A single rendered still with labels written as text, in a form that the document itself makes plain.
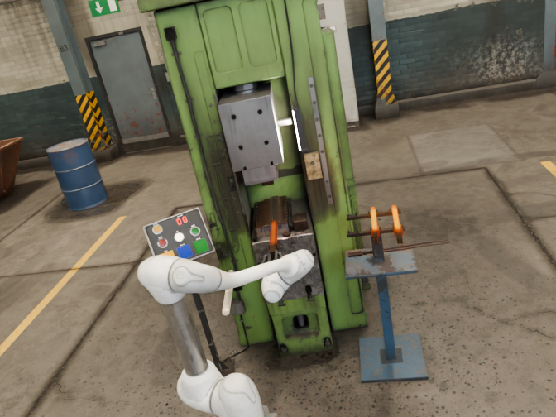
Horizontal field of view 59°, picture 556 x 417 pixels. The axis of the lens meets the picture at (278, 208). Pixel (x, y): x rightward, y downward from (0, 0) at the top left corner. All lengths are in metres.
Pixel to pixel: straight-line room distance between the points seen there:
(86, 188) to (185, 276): 5.66
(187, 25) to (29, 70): 7.63
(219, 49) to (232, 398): 1.83
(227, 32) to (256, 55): 0.20
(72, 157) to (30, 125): 3.51
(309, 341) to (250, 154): 1.35
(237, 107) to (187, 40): 0.46
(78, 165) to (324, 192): 4.76
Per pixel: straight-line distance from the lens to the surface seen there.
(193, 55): 2.93
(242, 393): 2.13
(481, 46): 8.94
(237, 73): 2.91
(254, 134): 2.84
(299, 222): 3.03
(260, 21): 2.89
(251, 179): 2.92
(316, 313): 3.37
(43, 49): 10.13
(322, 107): 2.96
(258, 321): 3.59
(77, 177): 7.33
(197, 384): 2.22
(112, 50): 9.56
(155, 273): 1.92
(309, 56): 2.90
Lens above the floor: 2.28
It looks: 24 degrees down
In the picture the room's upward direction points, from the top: 12 degrees counter-clockwise
